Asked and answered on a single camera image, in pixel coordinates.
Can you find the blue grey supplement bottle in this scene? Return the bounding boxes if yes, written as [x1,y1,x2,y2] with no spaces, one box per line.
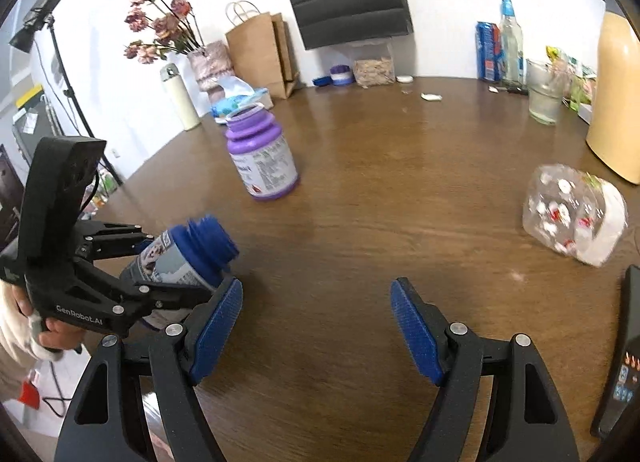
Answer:
[119,214,239,297]

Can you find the clear patterned plastic cup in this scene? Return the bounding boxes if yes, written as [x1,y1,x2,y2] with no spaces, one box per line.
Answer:
[522,163,627,267]

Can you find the person's left hand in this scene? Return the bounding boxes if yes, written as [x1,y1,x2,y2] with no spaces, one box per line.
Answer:
[3,283,86,360]

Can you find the black remote control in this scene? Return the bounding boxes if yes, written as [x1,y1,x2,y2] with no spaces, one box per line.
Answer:
[590,265,640,438]

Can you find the cream white thermos bottle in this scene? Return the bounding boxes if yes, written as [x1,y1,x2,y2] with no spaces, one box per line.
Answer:
[160,63,201,131]

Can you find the purple Healthy Heart bottle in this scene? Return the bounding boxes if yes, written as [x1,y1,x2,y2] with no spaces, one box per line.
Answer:
[226,103,299,200]

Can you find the blue tissue box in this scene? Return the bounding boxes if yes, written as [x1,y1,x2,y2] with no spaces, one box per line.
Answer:
[210,76,273,120]

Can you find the pink knitted flower vase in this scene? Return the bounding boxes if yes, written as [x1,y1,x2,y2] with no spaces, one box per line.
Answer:
[188,40,235,105]

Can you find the dried pink flowers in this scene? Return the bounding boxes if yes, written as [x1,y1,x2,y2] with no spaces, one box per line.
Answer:
[124,0,204,65]

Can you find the small white wrapper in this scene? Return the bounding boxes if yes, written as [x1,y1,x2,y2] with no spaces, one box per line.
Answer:
[420,93,442,102]

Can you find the yellow thermos jug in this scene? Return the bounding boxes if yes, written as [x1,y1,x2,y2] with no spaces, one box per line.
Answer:
[586,0,640,185]

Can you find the clear drinking glass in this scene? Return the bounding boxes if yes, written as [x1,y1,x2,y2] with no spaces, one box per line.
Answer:
[526,58,570,125]

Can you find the brown paper bag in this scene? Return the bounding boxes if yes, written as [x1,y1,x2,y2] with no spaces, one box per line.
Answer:
[226,1,299,100]

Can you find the clear glass bottle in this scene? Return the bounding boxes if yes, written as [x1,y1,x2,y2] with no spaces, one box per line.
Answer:
[500,0,524,85]

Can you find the colourful snack packets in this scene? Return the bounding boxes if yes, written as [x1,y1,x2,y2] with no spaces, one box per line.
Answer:
[546,45,597,112]

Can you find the purple white bottle lid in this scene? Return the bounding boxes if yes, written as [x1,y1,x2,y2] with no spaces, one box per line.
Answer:
[330,65,354,86]

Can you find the blue soda can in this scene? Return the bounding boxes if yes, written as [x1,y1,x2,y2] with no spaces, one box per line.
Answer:
[475,22,502,83]

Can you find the clear jar with grains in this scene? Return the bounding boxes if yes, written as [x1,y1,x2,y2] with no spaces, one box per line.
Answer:
[350,40,396,89]

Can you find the blue bottle cap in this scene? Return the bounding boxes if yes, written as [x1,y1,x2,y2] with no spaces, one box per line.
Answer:
[312,76,332,88]

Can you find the black tripod with camera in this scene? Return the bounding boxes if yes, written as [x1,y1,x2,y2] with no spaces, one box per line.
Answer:
[1,0,93,163]

